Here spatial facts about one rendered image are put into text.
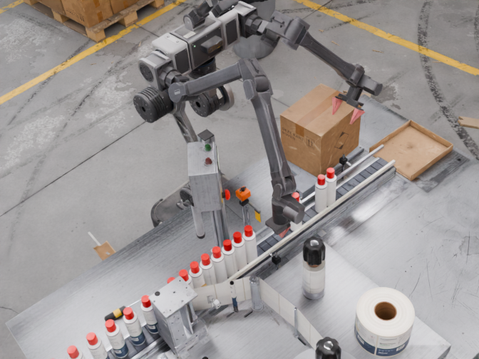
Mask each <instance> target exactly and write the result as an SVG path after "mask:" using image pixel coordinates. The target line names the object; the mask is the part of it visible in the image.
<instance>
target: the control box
mask: <svg viewBox="0 0 479 359"><path fill-rule="evenodd" d="M209 144H210V146H211V148H212V150H211V151H210V152H205V150H204V148H205V146H204V145H203V144H202V142H189V143H188V144H187V157H188V177H189V181H190V188H191V192H192V198H193V202H194V206H195V211H196V212H207V211H215V210H221V208H222V207H223V201H222V186H221V184H220V183H221V176H219V171H218V166H217V151H216V142H211V141H209ZM207 157H209V158H211V159H212V165H210V166H207V165H205V159H206V158H207Z"/></svg>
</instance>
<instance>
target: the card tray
mask: <svg viewBox="0 0 479 359"><path fill-rule="evenodd" d="M381 145H384V148H383V149H381V150H380V151H378V152H377V153H376V154H375V155H373V156H374V157H375V158H377V157H381V158H383V159H384V160H385V161H387V162H391V161H392V160H395V164H394V165H393V166H394V167H395V168H396V171H397V172H398V173H399V174H401V175H403V176H404V177H405V178H407V179H408V180H410V181H412V180H414V179H415V178H417V176H419V175H420V174H422V173H423V172H424V171H426V170H427V169H428V168H429V167H431V166H432V165H434V164H435V163H436V162H437V161H439V160H440V159H441V158H443V157H444V156H446V155H447V154H448V153H449V152H451V151H452V150H453V143H451V142H449V141H447V140H445V139H444V138H442V137H440V136H439V135H437V134H435V133H434V132H431V131H430V130H428V129H426V128H425V127H423V126H422V125H419V124H418V123H416V122H414V121H413V120H409V121H408V122H406V123H404V124H403V125H402V126H400V127H399V128H397V129H396V130H394V131H393V132H391V133H390V134H389V135H387V136H385V137H384V138H383V139H381V140H380V141H378V142H377V143H376V144H374V145H372V146H371V147H370V148H369V153H370V152H372V151H374V150H375V149H376V148H377V147H379V146H381Z"/></svg>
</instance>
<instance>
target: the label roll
mask: <svg viewBox="0 0 479 359"><path fill-rule="evenodd" d="M414 318H415V311H414V307H413V304H412V303H411V301H410V300H409V299H408V298H407V297H406V296H405V295H404V294H403V293H401V292H400V291H397V290H396V289H393V288H387V287H378V288H373V289H370V290H368V291H367V292H365V293H364V294H363V295H362V296H361V297H360V299H359V301H358V303H357V306H356V319H355V326H354V334H355V337H356V340H357V342H358V344H359V345H360V346H361V347H362V348H363V349H364V350H365V351H366V352H368V353H370V354H372V355H375V356H378V357H382V358H388V357H393V356H395V355H398V354H399V353H401V352H403V351H404V350H405V349H406V347H407V345H408V343H409V340H410V337H411V331H412V327H413V322H414Z"/></svg>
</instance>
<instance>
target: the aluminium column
mask: <svg viewBox="0 0 479 359"><path fill-rule="evenodd" d="M197 138H198V142H202V144H203V145H205V144H209V141H211V142H215V136H214V134H212V133H211V132H210V131H209V130H208V129H206V130H204V131H202V132H201V133H199V134H197ZM222 201H223V207H222V208H221V213H222V222H221V216H220V211H219V210H215V211H210V213H211V217H212V225H213V229H214V234H215V241H216V246H218V247H220V249H221V252H222V247H223V241H224V236H225V239H230V236H229V232H228V226H227V217H226V211H225V203H224V198H222ZM222 223H223V230H224V236H223V231H222Z"/></svg>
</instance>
